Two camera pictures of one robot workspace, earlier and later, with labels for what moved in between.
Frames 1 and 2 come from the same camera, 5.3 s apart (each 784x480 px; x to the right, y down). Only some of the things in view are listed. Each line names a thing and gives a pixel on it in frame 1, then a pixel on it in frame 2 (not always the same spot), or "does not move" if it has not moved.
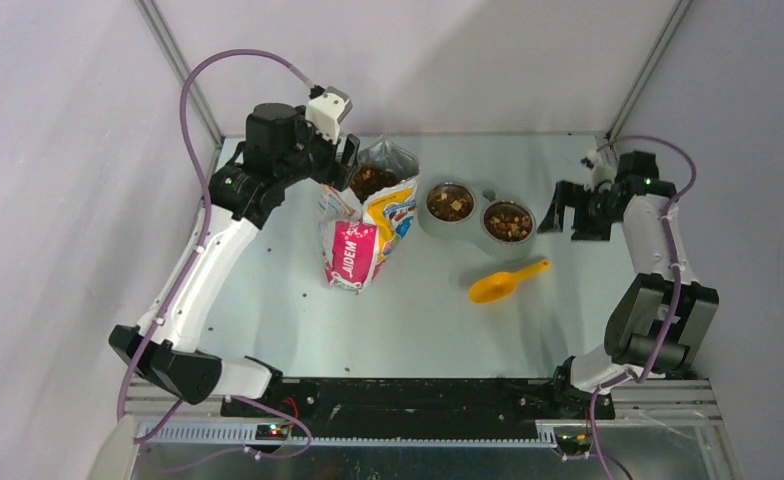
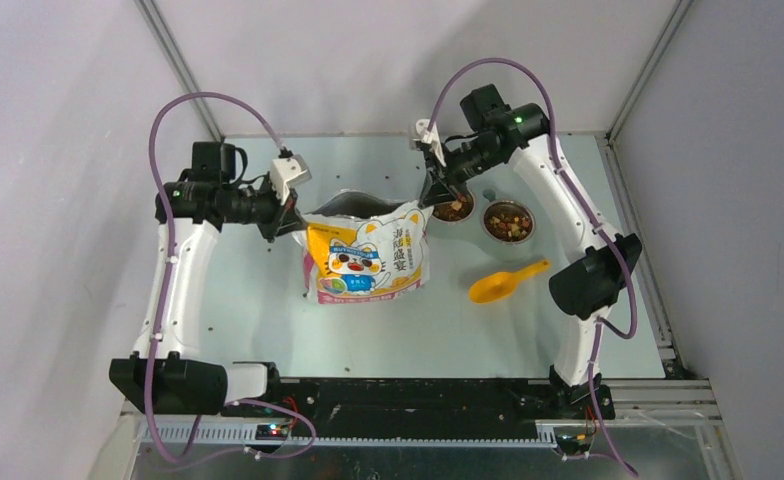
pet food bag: (363, 224) -> (357, 246)
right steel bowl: (508, 221) does not move
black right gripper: (573, 194) -> (445, 190)
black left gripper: (338, 174) -> (290, 220)
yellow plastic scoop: (498, 285) does not move
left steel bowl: (450, 202) does not move
